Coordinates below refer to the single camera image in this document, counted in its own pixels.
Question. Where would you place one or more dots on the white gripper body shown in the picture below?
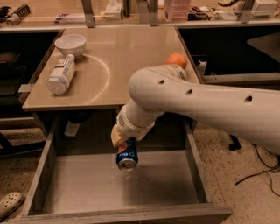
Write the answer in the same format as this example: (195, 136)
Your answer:
(127, 124)

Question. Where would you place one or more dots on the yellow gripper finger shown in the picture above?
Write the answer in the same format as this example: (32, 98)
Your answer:
(117, 137)

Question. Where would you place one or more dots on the blue pepsi can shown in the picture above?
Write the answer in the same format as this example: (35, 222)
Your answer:
(126, 157)

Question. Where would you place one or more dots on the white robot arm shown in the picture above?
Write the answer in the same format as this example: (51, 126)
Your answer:
(249, 113)

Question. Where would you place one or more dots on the open grey top drawer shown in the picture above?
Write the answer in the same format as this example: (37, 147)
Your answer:
(77, 180)

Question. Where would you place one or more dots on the orange fruit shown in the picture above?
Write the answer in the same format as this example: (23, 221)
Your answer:
(177, 59)

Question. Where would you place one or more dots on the clear plastic water bottle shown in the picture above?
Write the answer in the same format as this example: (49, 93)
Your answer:
(60, 79)

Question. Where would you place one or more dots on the white ceramic bowl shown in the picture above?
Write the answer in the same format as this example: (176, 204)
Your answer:
(71, 44)

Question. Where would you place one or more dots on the white tissue box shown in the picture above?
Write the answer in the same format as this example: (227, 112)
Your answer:
(113, 10)

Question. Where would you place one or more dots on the beige perforated clog shoe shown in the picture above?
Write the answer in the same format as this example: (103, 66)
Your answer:
(10, 203)

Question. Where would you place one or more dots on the pink stacked trays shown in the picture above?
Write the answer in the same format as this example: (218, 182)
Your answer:
(176, 10)

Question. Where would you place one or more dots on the black ribbed cylinder tool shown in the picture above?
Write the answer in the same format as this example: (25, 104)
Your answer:
(18, 15)

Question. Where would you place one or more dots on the white box on shelf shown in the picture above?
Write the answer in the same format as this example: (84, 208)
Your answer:
(263, 8)

